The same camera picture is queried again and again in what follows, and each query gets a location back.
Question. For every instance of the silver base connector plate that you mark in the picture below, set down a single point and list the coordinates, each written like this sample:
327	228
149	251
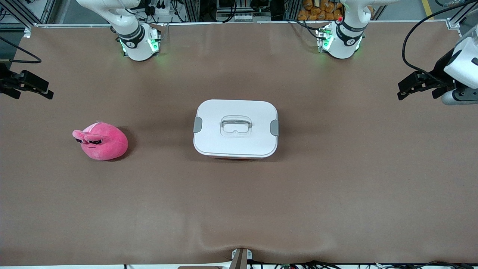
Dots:
157	39

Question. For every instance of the white box lid grey clips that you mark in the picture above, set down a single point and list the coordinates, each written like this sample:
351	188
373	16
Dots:
235	144

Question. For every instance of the aluminium frame profile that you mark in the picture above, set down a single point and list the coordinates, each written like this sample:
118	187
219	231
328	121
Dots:
453	23
15	15

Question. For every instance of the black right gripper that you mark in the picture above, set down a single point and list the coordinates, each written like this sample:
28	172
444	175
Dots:
8	82

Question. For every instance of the grey metal bracket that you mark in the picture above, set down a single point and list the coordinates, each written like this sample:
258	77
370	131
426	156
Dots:
241	259

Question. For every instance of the pink plush toy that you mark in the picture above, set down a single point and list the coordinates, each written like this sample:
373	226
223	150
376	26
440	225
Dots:
106	144

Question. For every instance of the white power strip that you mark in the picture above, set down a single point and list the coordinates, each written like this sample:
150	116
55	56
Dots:
160	7

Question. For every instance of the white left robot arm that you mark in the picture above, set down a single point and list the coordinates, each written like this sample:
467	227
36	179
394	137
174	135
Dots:
341	45

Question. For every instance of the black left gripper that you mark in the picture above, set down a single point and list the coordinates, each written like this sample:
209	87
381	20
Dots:
440	75

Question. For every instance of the white connector block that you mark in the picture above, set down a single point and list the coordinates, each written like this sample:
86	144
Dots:
244	17

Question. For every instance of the pink plastic box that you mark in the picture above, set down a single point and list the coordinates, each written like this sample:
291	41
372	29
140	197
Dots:
239	158

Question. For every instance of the brown table mat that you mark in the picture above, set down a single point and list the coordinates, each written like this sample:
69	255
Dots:
112	205

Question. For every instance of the pile of orange toys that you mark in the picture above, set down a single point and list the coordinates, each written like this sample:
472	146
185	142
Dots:
317	9

